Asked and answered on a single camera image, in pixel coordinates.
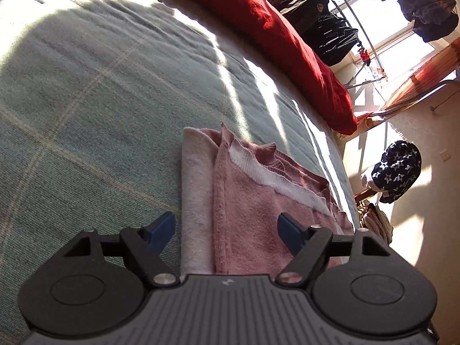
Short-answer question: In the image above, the orange curtain with fringe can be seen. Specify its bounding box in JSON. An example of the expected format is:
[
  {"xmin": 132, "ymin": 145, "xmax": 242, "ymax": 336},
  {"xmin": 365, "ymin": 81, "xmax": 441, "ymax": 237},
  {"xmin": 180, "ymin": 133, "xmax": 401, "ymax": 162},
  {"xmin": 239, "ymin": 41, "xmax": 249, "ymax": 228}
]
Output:
[{"xmin": 356, "ymin": 39, "xmax": 460, "ymax": 130}]

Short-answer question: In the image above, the stack of folded clothes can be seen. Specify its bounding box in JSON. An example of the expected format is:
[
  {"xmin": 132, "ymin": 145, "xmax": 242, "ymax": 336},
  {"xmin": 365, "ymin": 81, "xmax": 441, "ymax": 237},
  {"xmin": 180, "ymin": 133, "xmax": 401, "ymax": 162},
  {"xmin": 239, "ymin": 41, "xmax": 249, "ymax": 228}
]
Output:
[{"xmin": 356, "ymin": 201, "xmax": 394, "ymax": 245}]

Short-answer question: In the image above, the wooden chair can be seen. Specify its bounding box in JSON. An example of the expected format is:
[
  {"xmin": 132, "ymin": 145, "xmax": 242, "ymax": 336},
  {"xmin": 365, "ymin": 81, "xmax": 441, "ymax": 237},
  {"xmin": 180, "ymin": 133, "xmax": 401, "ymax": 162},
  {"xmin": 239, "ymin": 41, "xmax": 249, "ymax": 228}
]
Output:
[{"xmin": 354, "ymin": 189, "xmax": 382, "ymax": 209}]

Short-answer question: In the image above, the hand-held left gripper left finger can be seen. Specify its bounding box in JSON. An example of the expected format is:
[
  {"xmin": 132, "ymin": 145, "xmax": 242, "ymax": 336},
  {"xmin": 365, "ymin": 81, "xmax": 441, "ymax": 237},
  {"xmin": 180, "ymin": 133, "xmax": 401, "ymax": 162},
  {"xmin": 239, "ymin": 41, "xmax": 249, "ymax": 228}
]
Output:
[{"xmin": 63, "ymin": 211, "xmax": 178, "ymax": 289}]

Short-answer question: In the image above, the window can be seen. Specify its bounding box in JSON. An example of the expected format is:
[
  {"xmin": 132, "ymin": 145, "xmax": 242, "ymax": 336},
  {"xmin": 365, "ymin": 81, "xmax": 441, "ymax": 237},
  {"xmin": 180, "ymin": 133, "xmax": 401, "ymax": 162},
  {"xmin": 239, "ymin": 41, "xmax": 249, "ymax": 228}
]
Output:
[{"xmin": 331, "ymin": 0, "xmax": 460, "ymax": 80}]

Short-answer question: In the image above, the pink and white knit sweater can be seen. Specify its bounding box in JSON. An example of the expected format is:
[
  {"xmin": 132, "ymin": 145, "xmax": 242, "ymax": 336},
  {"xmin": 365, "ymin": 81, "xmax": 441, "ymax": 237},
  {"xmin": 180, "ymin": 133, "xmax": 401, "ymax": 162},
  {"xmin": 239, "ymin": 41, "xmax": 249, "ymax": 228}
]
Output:
[{"xmin": 180, "ymin": 124, "xmax": 356, "ymax": 277}]

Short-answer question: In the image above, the navy star print garment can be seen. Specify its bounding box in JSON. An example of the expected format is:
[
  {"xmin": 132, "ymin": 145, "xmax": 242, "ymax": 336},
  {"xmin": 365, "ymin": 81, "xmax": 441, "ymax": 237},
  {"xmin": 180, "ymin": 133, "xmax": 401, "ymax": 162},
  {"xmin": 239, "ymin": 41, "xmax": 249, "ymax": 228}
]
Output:
[{"xmin": 370, "ymin": 141, "xmax": 423, "ymax": 204}]

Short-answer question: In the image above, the red duvet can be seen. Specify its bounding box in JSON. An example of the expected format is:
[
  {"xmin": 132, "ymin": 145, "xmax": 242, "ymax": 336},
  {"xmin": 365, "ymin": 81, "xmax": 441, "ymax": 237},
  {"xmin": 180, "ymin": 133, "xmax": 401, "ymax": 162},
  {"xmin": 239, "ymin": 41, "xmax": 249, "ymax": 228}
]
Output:
[{"xmin": 144, "ymin": 0, "xmax": 359, "ymax": 135}]

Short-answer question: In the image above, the metal drying rack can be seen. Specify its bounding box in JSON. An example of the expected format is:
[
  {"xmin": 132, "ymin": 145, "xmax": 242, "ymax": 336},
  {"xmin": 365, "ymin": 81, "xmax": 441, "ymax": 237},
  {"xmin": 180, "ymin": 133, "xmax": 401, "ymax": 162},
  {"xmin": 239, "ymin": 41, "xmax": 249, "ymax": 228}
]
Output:
[{"xmin": 313, "ymin": 0, "xmax": 390, "ymax": 116}]

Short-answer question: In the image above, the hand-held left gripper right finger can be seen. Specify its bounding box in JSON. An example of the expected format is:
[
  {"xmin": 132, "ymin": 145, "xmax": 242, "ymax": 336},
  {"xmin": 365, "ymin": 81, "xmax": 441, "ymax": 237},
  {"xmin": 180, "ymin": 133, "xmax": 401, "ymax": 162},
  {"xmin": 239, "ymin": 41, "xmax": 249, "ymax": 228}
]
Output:
[{"xmin": 276, "ymin": 213, "xmax": 392, "ymax": 290}]

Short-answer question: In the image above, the red hanging cloth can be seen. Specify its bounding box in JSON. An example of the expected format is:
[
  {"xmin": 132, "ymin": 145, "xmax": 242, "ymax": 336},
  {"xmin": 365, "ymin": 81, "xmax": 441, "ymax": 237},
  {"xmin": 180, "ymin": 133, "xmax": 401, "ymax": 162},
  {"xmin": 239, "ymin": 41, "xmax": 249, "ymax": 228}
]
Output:
[{"xmin": 357, "ymin": 43, "xmax": 372, "ymax": 65}]

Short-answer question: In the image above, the green plaid bed blanket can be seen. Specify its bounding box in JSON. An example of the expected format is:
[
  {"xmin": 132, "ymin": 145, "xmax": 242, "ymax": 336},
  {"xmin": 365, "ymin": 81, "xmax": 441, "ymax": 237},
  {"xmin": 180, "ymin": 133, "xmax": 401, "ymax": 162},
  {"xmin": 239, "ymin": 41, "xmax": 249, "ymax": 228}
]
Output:
[{"xmin": 0, "ymin": 0, "xmax": 360, "ymax": 345}]

